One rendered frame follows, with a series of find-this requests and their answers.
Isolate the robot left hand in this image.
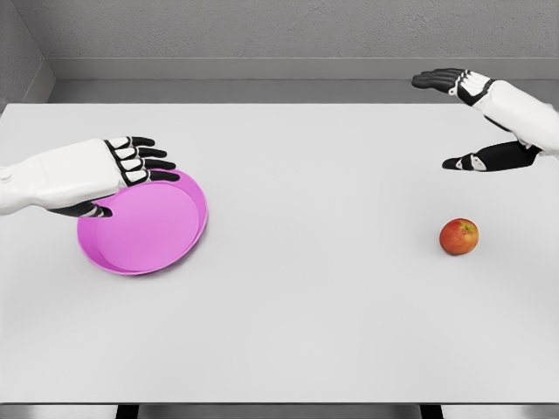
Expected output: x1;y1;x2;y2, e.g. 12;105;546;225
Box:
31;135;181;219

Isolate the pink round plate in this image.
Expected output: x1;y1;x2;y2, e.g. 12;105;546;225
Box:
77;168;210;278

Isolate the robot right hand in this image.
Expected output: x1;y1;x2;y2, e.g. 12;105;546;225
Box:
411;67;559;172

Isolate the red apple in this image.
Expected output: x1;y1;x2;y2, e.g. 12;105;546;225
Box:
438;217;480;256

